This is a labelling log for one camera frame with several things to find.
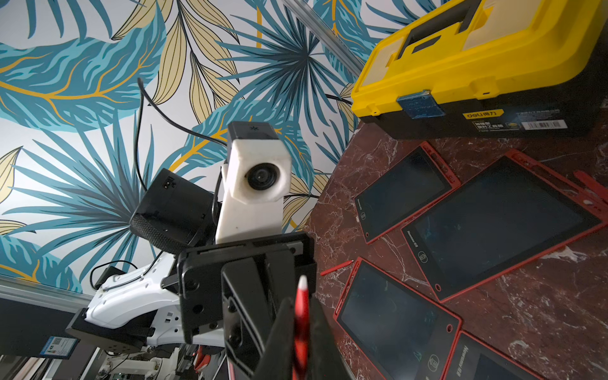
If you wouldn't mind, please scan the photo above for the red stylus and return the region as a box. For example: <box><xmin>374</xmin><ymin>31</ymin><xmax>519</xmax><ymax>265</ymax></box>
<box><xmin>574</xmin><ymin>170</ymin><xmax>608</xmax><ymax>203</ymax></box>
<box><xmin>321</xmin><ymin>260</ymin><xmax>354</xmax><ymax>276</ymax></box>
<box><xmin>292</xmin><ymin>275</ymin><xmax>310</xmax><ymax>379</ymax></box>

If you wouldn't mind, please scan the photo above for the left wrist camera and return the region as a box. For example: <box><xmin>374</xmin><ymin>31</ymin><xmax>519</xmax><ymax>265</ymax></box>
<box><xmin>215</xmin><ymin>121</ymin><xmax>292</xmax><ymax>244</ymax></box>

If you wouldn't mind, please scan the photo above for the writing tablet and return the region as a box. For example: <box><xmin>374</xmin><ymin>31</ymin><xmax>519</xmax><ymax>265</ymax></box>
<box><xmin>333</xmin><ymin>257</ymin><xmax>462</xmax><ymax>379</ymax></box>
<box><xmin>402</xmin><ymin>150</ymin><xmax>607</xmax><ymax>302</ymax></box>
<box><xmin>443</xmin><ymin>330</ymin><xmax>542</xmax><ymax>380</ymax></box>
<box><xmin>354</xmin><ymin>142</ymin><xmax>462</xmax><ymax>245</ymax></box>

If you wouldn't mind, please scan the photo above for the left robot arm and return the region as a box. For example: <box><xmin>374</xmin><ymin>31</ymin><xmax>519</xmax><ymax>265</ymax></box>
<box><xmin>66</xmin><ymin>204</ymin><xmax>317</xmax><ymax>379</ymax></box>

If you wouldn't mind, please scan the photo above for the yellow black toolbox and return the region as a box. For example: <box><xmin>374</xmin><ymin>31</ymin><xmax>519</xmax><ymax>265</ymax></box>
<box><xmin>351</xmin><ymin>1</ymin><xmax>607</xmax><ymax>139</ymax></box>

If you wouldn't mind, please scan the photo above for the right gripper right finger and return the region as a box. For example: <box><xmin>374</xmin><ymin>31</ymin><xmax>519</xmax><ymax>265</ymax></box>
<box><xmin>307</xmin><ymin>297</ymin><xmax>352</xmax><ymax>380</ymax></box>

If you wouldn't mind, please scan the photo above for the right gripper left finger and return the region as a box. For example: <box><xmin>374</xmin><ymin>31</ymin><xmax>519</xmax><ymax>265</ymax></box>
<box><xmin>252</xmin><ymin>298</ymin><xmax>295</xmax><ymax>380</ymax></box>

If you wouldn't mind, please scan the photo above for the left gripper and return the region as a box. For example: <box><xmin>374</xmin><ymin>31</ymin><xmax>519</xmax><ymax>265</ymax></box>
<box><xmin>177</xmin><ymin>232</ymin><xmax>317</xmax><ymax>375</ymax></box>

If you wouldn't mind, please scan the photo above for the left aluminium corner post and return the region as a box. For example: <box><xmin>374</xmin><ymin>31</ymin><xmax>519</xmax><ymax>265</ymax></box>
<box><xmin>283</xmin><ymin>0</ymin><xmax>364</xmax><ymax>77</ymax></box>

